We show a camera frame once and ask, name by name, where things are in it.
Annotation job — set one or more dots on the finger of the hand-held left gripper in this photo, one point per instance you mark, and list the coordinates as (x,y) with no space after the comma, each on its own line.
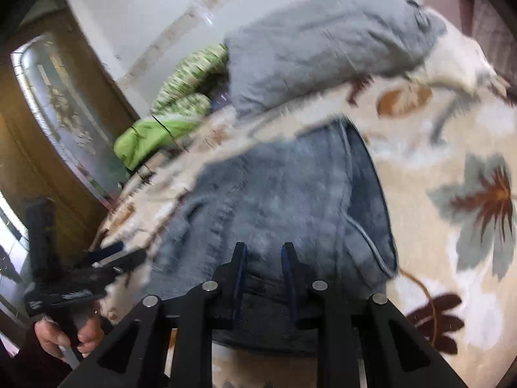
(109,250)
(125,260)

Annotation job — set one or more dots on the lime green cloth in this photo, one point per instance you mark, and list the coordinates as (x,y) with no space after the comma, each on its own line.
(141,137)

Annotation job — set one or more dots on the cream white cloth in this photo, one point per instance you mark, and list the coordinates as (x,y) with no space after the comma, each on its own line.
(452,60)

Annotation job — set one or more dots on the person's left forearm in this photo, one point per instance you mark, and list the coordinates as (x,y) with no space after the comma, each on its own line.
(36,372)

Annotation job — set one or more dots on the purple shiny cloth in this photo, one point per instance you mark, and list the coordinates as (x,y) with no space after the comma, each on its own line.
(221,99)

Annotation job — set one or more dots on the person's left hand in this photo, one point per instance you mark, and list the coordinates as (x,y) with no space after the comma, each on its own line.
(48,335)

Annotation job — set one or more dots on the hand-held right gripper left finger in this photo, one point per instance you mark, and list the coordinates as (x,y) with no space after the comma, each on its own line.
(238,287)

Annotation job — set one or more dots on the wooden headboard with mirror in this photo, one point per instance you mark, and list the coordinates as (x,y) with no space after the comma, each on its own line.
(24,149)

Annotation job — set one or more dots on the leaf print blanket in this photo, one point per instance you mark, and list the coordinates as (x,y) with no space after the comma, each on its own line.
(424,149)

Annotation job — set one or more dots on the grey quilted pillow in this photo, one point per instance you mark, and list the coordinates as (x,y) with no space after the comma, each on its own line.
(323,48)

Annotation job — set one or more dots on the blue denim pants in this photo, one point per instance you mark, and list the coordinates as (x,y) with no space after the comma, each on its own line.
(282,194)

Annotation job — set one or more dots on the green patterned knit cloth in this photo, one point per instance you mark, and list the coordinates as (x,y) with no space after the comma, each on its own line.
(181,85)

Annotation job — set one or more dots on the striped beige cushion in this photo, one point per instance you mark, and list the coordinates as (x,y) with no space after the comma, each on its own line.
(492,28)

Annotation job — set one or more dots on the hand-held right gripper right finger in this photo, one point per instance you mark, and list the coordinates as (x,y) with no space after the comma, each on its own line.
(290,287)

